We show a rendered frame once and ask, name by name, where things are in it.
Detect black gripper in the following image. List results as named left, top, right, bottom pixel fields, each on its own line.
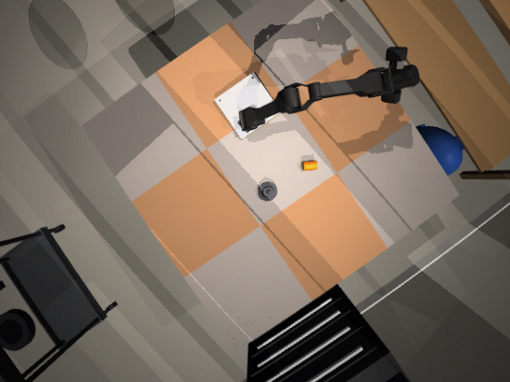
left=381, top=47, right=408, bottom=104

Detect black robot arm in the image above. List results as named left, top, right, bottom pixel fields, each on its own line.
left=238, top=64, right=419, bottom=133

